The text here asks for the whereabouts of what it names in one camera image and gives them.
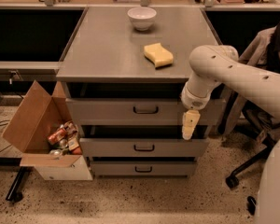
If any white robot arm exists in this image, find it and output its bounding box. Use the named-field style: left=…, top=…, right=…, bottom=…
left=181, top=45, right=280, bottom=224

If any grey top drawer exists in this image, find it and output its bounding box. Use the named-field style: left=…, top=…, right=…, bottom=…
left=65, top=97, right=227, bottom=126

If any brown cardboard box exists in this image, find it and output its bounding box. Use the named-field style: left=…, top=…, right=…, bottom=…
left=2, top=81, right=80, bottom=167

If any silver can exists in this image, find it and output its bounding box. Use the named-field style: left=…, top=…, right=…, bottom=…
left=58, top=138, right=68, bottom=148

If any red soda can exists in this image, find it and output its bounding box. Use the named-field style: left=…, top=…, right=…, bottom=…
left=48, top=128, right=67, bottom=145

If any white ceramic bowl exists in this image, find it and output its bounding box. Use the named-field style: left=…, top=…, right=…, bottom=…
left=127, top=7, right=157, bottom=31

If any grey bottom drawer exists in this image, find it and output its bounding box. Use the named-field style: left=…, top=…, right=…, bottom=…
left=91, top=161, right=197, bottom=176

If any grey jacket on chair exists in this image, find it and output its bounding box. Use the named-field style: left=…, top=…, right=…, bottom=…
left=218, top=27, right=275, bottom=135

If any long grey workbench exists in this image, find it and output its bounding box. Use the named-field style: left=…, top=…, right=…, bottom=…
left=0, top=0, right=280, bottom=80

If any yellow sponge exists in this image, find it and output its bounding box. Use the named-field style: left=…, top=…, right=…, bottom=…
left=144, top=43, right=174, bottom=68

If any grey middle drawer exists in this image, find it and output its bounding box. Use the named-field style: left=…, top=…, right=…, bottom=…
left=80, top=138, right=209, bottom=158

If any black table leg foot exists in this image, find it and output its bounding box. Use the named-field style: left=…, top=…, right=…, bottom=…
left=6, top=167, right=30, bottom=203

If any grey drawer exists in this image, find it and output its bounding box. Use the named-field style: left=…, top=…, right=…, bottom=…
left=65, top=97, right=227, bottom=126
left=91, top=161, right=197, bottom=176
left=80, top=138, right=209, bottom=158

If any black office chair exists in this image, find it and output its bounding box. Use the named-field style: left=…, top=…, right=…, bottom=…
left=225, top=103, right=276, bottom=189

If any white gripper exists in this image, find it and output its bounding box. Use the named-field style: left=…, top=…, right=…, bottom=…
left=180, top=87, right=210, bottom=140

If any grey drawer cabinet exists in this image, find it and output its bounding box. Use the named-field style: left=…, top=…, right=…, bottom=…
left=57, top=7, right=225, bottom=176

